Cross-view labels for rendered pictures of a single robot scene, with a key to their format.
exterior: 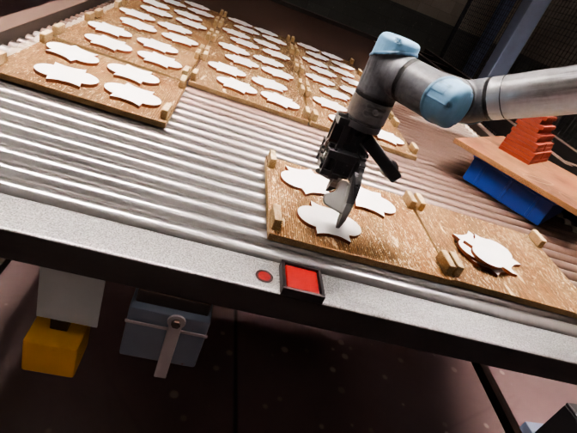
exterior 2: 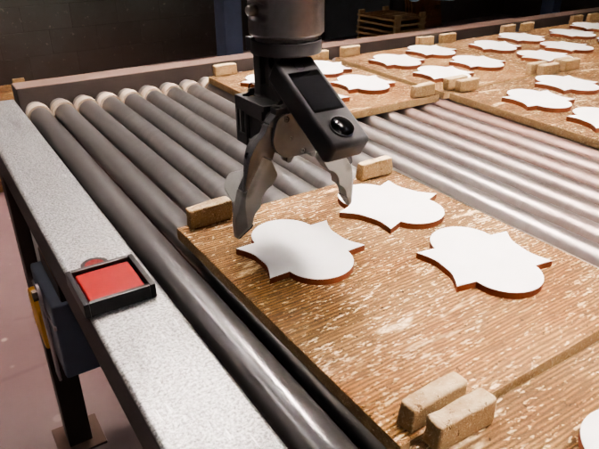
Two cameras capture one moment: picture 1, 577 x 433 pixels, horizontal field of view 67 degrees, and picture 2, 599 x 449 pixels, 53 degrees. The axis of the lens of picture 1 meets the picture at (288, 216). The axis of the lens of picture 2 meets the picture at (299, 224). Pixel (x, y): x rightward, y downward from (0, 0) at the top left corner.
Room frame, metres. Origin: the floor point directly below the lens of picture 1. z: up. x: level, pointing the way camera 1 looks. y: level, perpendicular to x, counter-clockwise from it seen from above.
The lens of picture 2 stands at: (0.64, -0.65, 1.28)
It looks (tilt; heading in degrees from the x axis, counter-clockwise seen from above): 28 degrees down; 72
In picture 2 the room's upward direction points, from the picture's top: straight up
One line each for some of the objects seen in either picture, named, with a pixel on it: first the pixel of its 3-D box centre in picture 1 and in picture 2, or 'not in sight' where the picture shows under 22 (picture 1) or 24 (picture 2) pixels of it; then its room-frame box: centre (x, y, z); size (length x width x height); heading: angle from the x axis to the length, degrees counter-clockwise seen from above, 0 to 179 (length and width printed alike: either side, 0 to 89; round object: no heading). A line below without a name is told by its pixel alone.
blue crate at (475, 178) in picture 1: (519, 185); not in sight; (1.61, -0.74, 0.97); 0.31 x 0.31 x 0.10; 55
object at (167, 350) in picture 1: (167, 322); (79, 312); (0.56, 0.13, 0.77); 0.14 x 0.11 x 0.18; 105
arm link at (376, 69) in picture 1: (388, 70); not in sight; (0.82, -0.06, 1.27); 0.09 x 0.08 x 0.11; 52
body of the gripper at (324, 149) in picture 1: (348, 147); (283, 96); (0.82, -0.05, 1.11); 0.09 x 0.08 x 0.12; 106
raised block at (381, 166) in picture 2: (271, 158); (373, 167); (1.00, 0.09, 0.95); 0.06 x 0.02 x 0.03; 15
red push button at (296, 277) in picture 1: (300, 282); (110, 285); (0.62, -0.06, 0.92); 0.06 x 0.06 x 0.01; 15
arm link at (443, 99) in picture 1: (436, 95); not in sight; (0.77, -0.15, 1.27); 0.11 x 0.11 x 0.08; 52
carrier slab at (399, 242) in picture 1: (349, 214); (392, 264); (0.92, -0.13, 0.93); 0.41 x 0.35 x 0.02; 105
